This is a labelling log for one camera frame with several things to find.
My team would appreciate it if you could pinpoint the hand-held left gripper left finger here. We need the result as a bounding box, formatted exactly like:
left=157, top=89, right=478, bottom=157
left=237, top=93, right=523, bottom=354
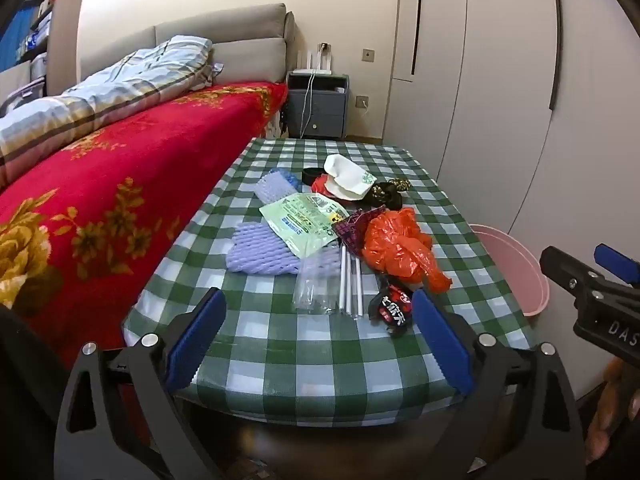
left=55, top=287, right=228, bottom=480

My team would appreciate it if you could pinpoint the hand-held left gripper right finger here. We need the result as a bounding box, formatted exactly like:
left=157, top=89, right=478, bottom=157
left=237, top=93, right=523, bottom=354
left=412, top=289, right=586, bottom=480

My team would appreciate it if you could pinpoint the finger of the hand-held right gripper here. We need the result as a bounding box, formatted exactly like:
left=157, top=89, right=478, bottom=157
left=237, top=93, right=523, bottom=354
left=540, top=246, right=608, bottom=306
left=595, top=243, right=640, bottom=291

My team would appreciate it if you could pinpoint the pink plastic bin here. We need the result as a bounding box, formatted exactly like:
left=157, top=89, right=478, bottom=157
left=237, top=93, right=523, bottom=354
left=467, top=224, right=551, bottom=317

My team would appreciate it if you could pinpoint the white bag with green print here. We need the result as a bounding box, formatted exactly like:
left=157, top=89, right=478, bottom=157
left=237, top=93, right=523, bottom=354
left=322, top=154, right=377, bottom=202

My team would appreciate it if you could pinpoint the person's right hand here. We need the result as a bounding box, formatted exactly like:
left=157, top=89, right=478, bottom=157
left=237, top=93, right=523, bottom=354
left=586, top=360, right=640, bottom=466

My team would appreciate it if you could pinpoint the black red snack wrapper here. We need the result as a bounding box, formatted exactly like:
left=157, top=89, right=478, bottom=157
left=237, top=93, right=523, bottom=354
left=369, top=275, right=415, bottom=338

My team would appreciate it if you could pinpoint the green white checkered tablecloth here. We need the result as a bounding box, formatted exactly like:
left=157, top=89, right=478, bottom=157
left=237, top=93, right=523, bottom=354
left=122, top=136, right=538, bottom=428

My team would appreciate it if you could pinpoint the white straw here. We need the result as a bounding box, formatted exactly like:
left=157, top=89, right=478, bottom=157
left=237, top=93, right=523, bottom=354
left=352, top=257, right=365, bottom=320
left=337, top=250, right=347, bottom=313
left=344, top=252, right=354, bottom=317

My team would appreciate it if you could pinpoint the orange plastic bag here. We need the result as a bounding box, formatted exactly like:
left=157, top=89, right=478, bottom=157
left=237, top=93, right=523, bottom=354
left=362, top=208, right=453, bottom=293

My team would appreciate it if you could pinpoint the large purple foam net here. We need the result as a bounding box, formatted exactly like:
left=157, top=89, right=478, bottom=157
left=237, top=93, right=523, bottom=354
left=226, top=221, right=342, bottom=276

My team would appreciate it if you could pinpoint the clear plastic bag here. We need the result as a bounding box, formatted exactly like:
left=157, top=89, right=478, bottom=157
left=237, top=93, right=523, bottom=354
left=292, top=247, right=346, bottom=316

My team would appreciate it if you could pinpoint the maroon patterned wrapper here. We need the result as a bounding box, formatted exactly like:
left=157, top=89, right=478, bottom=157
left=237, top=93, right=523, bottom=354
left=331, top=208, right=373, bottom=251

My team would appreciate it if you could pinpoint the green white food packet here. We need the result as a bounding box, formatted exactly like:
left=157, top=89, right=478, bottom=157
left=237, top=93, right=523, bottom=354
left=259, top=191, right=350, bottom=260

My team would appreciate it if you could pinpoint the black gold scrunchie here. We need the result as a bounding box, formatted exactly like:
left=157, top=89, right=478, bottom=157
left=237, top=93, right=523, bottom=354
left=357, top=177, right=412, bottom=211

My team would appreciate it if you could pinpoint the red floral blanket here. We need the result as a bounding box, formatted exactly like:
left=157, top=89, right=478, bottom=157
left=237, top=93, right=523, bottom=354
left=0, top=81, right=290, bottom=361

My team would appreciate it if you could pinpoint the red plastic packet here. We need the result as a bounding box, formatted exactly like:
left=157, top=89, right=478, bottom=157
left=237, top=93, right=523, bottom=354
left=311, top=174, right=346, bottom=198

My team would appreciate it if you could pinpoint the white wardrobe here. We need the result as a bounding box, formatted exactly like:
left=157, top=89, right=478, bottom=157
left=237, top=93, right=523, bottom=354
left=382, top=0, right=640, bottom=401

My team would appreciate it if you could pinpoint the grey nightstand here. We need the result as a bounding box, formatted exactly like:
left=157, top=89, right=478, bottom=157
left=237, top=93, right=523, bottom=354
left=286, top=71, right=349, bottom=140

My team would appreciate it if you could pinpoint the plaid quilt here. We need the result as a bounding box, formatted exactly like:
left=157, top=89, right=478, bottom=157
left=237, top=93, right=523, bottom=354
left=0, top=35, right=225, bottom=188

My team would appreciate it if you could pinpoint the white router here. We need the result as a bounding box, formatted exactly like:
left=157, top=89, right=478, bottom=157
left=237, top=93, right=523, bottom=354
left=292, top=50, right=335, bottom=76

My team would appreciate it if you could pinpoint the beige padded headboard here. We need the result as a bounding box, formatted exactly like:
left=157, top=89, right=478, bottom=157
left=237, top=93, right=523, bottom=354
left=80, top=2, right=296, bottom=91

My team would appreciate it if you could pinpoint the storage shelf with boxes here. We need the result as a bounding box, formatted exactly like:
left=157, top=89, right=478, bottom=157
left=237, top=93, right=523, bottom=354
left=0, top=0, right=91, bottom=108

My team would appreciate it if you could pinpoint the white cable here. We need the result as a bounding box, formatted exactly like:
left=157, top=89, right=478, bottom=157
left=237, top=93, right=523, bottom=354
left=300, top=72, right=317, bottom=138

